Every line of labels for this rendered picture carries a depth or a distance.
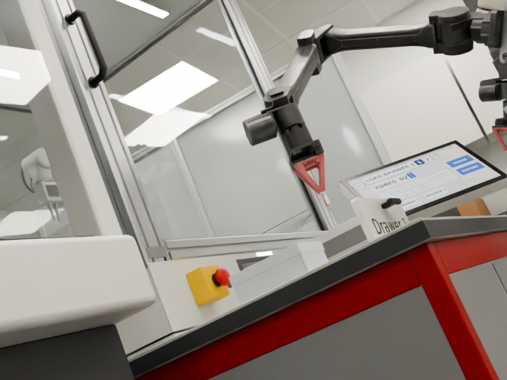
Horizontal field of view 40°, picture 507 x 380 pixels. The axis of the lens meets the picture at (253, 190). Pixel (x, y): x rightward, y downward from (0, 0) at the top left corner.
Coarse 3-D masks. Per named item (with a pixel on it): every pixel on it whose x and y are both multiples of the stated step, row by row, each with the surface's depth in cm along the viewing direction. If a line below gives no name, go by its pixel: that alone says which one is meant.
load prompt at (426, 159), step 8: (416, 160) 263; (424, 160) 262; (432, 160) 261; (392, 168) 260; (400, 168) 260; (408, 168) 259; (368, 176) 258; (376, 176) 257; (384, 176) 256; (368, 184) 254
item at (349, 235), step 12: (336, 228) 154; (348, 228) 153; (360, 228) 151; (312, 240) 157; (324, 240) 155; (336, 240) 154; (348, 240) 152; (360, 240) 151; (324, 252) 155; (336, 252) 154; (348, 252) 154
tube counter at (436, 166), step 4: (432, 164) 259; (436, 164) 259; (440, 164) 258; (420, 168) 258; (424, 168) 258; (428, 168) 257; (432, 168) 257; (436, 168) 257; (440, 168) 256; (412, 172) 256; (416, 172) 256; (420, 172) 256; (424, 172) 256; (428, 172) 255; (396, 176) 255; (400, 176) 255; (404, 176) 255; (408, 176) 254; (412, 176) 254; (416, 176) 254; (400, 180) 253; (404, 180) 253
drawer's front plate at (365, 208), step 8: (352, 200) 151; (360, 200) 151; (368, 200) 156; (376, 200) 160; (384, 200) 165; (360, 208) 149; (368, 208) 153; (376, 208) 158; (392, 208) 167; (400, 208) 172; (360, 216) 149; (368, 216) 150; (376, 216) 155; (384, 216) 159; (392, 216) 164; (400, 216) 169; (368, 224) 148; (376, 224) 153; (384, 224) 157; (400, 224) 166; (368, 232) 148; (376, 232) 150; (368, 240) 148
